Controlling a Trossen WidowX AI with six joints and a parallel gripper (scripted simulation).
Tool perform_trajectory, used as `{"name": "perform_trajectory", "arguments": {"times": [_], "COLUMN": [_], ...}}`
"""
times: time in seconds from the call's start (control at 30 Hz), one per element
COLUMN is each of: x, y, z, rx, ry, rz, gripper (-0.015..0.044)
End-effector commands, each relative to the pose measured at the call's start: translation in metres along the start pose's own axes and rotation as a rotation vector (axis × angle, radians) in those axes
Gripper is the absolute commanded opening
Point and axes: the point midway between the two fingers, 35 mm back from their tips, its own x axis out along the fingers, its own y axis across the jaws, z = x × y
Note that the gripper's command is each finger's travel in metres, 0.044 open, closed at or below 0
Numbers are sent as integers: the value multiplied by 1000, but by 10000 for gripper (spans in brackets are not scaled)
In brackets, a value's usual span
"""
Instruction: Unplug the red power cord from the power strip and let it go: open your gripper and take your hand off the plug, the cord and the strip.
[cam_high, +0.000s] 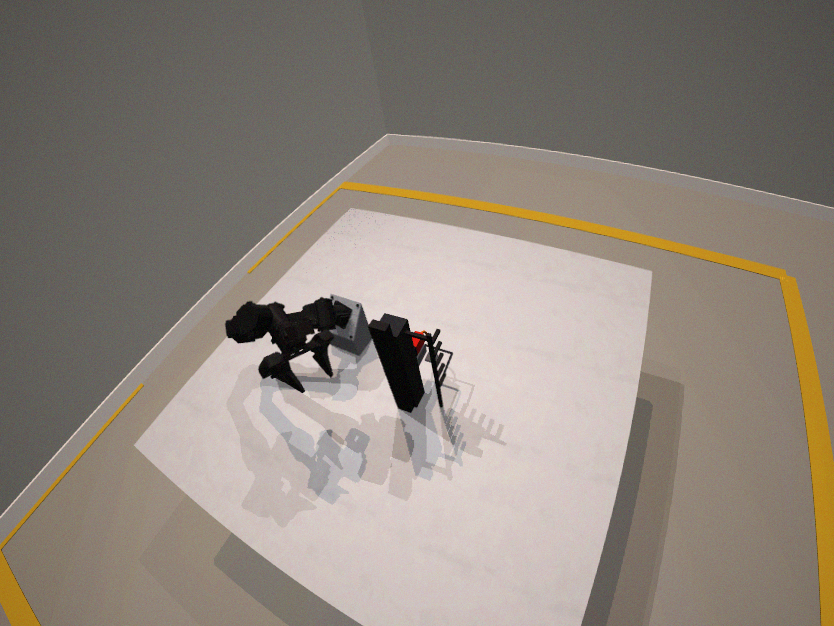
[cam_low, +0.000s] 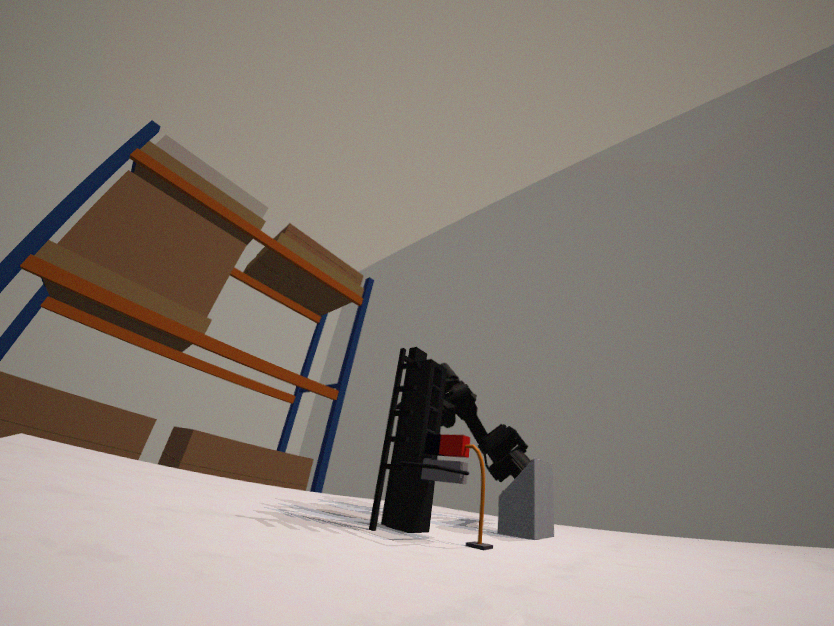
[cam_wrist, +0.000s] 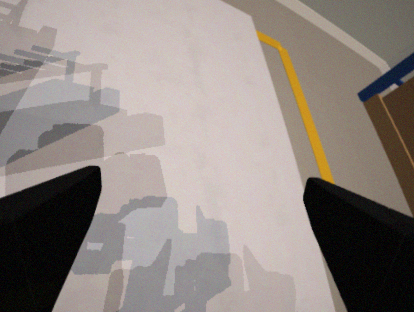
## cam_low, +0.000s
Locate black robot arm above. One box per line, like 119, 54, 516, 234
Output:
440, 363, 531, 482

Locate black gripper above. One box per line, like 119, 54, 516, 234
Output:
441, 390, 457, 428

